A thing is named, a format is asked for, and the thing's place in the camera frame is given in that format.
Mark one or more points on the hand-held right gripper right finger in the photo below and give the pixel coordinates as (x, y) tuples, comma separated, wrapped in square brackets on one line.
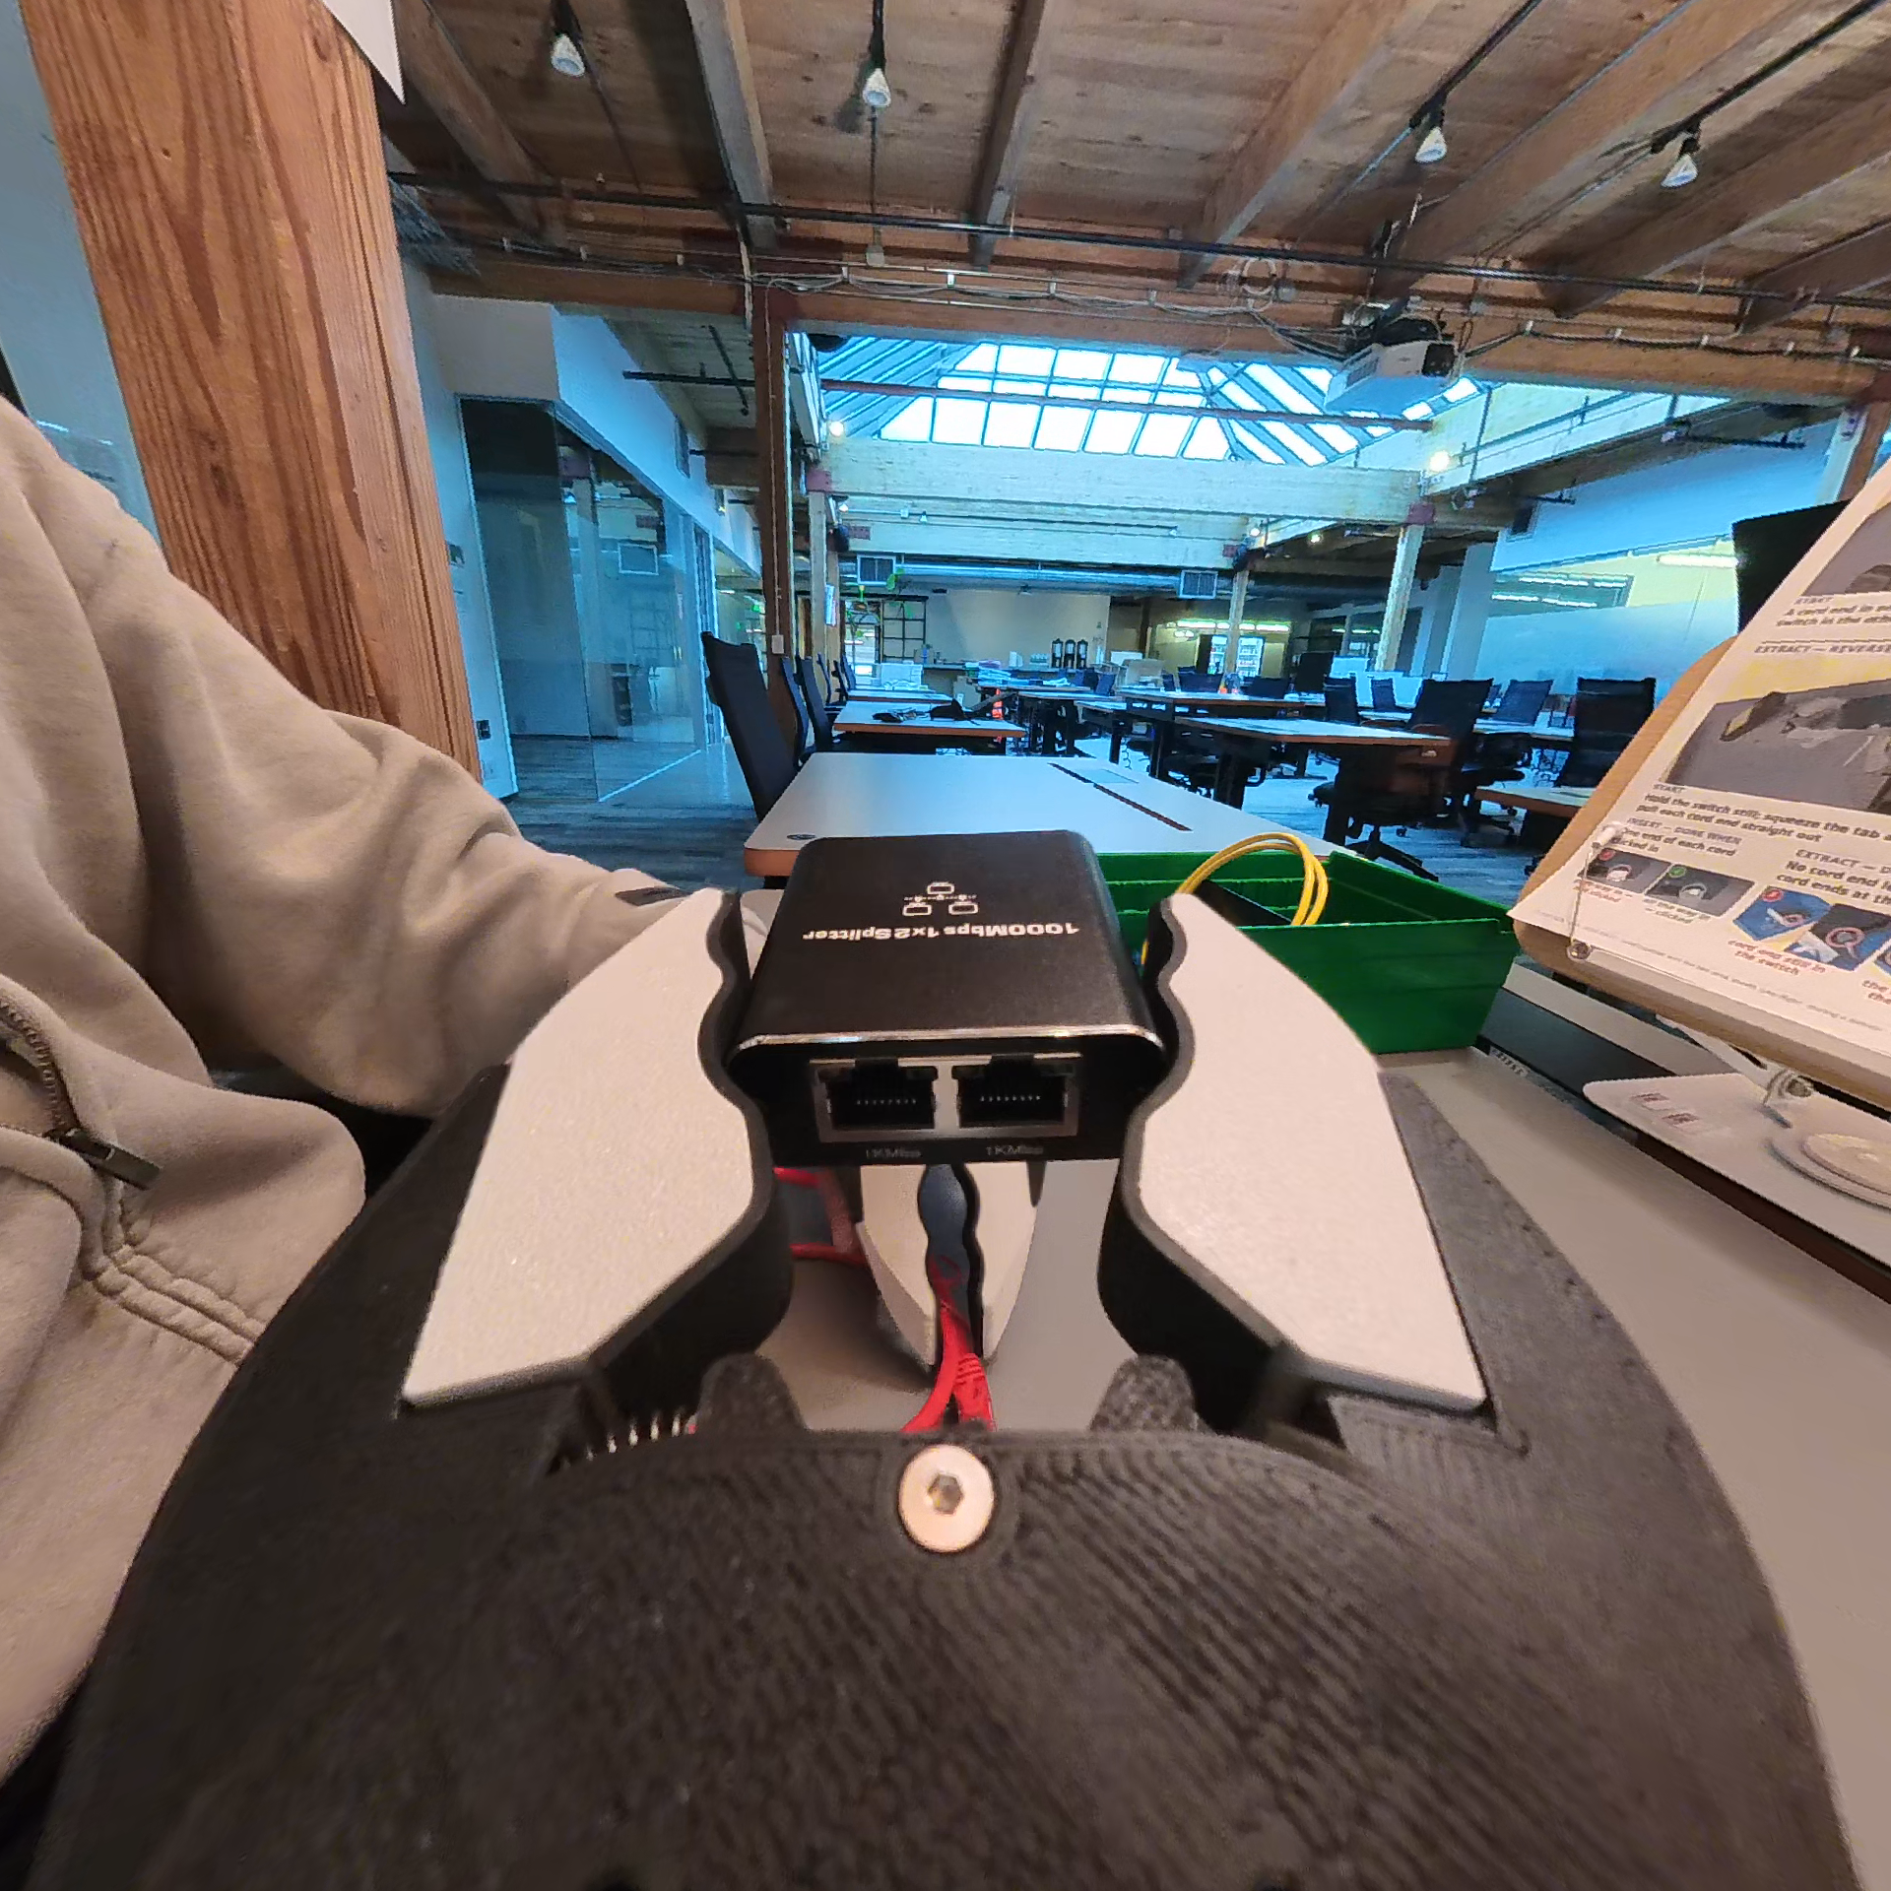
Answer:
[(1300, 1197)]

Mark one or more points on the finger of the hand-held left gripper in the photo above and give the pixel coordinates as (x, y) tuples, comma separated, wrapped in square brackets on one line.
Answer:
[(885, 1255)]

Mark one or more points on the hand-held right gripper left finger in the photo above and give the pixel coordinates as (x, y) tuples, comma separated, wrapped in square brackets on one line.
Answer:
[(589, 1182)]

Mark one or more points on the green storage bin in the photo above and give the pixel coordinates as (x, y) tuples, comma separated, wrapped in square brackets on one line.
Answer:
[(1404, 960)]

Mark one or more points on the black ethernet splitter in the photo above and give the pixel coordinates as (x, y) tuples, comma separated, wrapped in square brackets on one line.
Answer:
[(929, 975)]

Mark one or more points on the white board stand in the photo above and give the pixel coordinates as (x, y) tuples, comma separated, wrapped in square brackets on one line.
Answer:
[(1698, 1106)]

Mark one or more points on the beige zip sweatshirt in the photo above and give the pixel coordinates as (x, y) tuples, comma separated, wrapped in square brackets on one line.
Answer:
[(150, 1255)]

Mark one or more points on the grey wood-edged table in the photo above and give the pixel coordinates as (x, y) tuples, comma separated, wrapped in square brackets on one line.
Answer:
[(946, 792)]

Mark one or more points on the black office chair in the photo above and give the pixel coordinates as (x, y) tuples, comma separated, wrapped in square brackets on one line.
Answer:
[(746, 724)]

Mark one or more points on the printed instruction sheet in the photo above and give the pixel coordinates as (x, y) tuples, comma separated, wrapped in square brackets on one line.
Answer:
[(1744, 827)]

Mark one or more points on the instruction sheet on clipboard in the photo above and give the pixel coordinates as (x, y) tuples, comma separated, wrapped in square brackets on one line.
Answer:
[(1670, 724)]

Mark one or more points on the black monitor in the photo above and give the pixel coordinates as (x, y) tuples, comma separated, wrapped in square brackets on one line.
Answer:
[(1781, 570)]

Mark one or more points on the white ceiling projector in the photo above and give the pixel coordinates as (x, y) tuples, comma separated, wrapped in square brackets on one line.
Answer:
[(1389, 378)]

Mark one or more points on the ceiling spotlight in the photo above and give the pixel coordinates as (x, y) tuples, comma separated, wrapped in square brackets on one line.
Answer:
[(875, 88), (1681, 165), (570, 55), (1429, 141)]

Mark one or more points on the wooden support post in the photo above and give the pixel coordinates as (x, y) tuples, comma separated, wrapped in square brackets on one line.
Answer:
[(252, 372)]

